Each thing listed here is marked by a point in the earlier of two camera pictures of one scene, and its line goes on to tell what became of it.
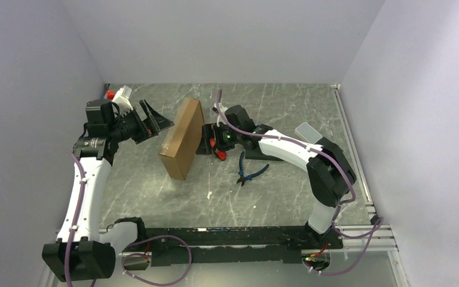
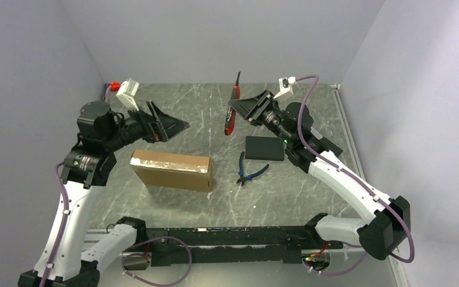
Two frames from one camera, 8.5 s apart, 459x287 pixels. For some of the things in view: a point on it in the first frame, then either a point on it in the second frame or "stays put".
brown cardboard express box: [180, 143] to [173, 170]
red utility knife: [222, 155] to [231, 113]
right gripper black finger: [204, 147] to [250, 107]
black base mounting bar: [184, 246] stays put
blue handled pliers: [242, 178] stays put
